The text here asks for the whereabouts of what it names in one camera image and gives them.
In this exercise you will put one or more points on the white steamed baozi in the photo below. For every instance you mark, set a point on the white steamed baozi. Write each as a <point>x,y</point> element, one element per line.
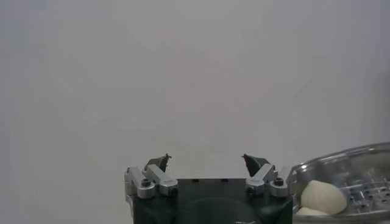
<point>323,196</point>
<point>309,211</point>

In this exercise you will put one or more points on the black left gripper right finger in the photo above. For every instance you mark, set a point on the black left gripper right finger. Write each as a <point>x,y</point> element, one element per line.
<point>262,179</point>

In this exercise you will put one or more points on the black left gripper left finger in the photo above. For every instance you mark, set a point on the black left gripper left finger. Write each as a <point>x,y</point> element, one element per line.
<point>158,179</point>

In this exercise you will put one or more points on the stainless steel steamer basket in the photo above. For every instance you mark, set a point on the stainless steel steamer basket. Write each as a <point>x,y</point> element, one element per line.
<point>350,158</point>

